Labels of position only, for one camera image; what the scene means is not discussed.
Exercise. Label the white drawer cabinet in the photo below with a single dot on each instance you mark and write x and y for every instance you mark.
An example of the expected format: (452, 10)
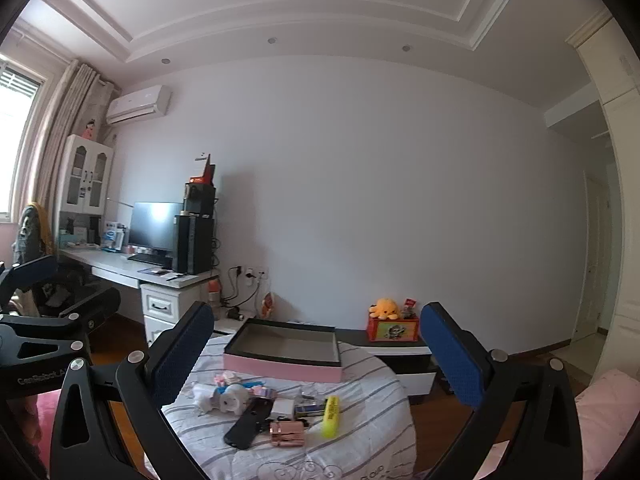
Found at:
(165, 305)

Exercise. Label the white glass-door cabinet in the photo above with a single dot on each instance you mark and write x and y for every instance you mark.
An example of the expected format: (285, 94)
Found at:
(86, 172)

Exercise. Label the orange plush octopus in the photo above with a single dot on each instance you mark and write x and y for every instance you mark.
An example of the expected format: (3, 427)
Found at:
(385, 308)

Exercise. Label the cream wardrobe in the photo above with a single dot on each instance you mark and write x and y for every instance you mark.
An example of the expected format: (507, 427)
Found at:
(622, 160)

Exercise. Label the white wall outlets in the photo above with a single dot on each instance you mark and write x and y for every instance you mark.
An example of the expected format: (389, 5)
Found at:
(252, 273)

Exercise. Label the window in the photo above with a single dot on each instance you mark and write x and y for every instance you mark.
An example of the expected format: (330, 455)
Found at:
(15, 125)

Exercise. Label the black keyboard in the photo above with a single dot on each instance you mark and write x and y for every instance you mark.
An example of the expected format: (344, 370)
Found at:
(146, 258)

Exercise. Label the yellow highlighter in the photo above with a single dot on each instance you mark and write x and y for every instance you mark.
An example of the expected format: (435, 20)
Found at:
(330, 416)

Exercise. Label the red tag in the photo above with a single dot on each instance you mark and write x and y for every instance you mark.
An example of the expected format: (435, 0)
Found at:
(410, 303)

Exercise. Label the clear glass stopper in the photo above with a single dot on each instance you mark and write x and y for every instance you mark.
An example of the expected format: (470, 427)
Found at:
(309, 393)

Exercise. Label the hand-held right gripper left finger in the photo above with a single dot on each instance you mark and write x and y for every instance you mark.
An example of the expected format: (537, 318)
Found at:
(182, 355)

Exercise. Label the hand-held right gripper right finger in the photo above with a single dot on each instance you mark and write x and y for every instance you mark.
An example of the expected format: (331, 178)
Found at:
(450, 355)

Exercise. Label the beige curtain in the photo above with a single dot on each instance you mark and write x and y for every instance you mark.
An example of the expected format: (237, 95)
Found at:
(60, 125)

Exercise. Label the pink bedding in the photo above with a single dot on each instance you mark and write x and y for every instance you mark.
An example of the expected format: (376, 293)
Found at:
(605, 400)

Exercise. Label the white plush toy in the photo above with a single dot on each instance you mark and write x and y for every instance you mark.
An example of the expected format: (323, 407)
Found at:
(234, 400)

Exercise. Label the white air conditioner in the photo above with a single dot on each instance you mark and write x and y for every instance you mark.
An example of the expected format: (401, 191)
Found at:
(137, 105)

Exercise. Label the black computer tower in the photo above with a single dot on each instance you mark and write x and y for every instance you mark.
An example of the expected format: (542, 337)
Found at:
(192, 245)

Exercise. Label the stack of black boxes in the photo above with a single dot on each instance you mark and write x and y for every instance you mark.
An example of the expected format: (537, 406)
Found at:
(200, 200)

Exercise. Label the black computer monitor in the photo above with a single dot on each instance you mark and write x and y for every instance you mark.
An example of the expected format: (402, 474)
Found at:
(155, 225)

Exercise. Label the white charger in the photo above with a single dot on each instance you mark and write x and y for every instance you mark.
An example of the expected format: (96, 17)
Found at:
(283, 409)

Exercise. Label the low white side cabinet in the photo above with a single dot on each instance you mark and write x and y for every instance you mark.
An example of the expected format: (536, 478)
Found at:
(227, 327)

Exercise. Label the pink storage box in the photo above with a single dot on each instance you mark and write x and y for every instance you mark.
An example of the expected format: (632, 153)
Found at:
(280, 367)

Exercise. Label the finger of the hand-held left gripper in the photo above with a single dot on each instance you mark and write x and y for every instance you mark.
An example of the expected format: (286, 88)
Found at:
(30, 275)
(95, 305)

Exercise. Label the pink doll figure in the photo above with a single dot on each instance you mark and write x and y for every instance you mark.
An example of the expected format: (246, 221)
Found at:
(90, 130)

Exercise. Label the black cylinder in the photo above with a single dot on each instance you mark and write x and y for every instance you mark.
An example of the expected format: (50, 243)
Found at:
(236, 314)

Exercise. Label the white door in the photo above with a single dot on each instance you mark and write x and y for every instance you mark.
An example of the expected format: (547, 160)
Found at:
(592, 260)

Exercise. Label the blue white box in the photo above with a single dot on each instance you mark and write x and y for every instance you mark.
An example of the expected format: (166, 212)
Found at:
(114, 239)

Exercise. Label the orange snack bag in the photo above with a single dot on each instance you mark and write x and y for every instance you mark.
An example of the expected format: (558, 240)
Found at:
(267, 305)

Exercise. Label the black white TV stand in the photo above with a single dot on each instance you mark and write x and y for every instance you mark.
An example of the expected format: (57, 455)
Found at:
(400, 352)

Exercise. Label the yellow grey jacket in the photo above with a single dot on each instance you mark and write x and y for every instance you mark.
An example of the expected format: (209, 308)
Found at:
(32, 232)

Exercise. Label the rose gold jar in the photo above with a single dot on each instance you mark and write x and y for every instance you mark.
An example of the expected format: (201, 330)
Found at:
(287, 434)

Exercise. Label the red tin box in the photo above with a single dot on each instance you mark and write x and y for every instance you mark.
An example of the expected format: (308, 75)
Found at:
(392, 330)

